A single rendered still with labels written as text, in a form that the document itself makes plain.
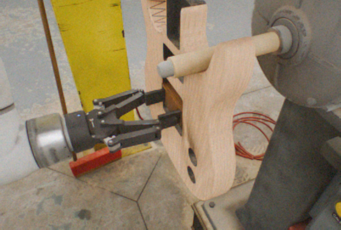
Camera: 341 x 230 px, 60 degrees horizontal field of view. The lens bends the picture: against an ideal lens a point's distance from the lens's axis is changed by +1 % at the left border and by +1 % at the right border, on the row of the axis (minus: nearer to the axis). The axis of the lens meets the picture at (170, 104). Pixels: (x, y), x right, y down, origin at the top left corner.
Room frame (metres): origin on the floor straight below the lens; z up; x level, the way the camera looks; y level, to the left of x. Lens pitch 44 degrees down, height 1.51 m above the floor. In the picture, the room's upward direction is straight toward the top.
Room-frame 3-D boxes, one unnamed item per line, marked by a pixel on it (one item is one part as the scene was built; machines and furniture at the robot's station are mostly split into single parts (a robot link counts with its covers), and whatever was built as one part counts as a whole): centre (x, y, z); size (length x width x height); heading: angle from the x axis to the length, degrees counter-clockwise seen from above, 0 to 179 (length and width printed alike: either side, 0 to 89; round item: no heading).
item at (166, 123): (0.37, 0.01, 1.10); 0.05 x 0.03 x 0.01; 112
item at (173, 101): (0.44, -0.02, 1.09); 0.10 x 0.03 x 0.05; 24
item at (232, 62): (0.33, -0.08, 1.27); 0.07 x 0.04 x 0.09; 24
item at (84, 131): (0.37, 0.14, 1.09); 0.09 x 0.08 x 0.07; 113
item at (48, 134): (0.34, 0.21, 1.09); 0.09 x 0.06 x 0.09; 23
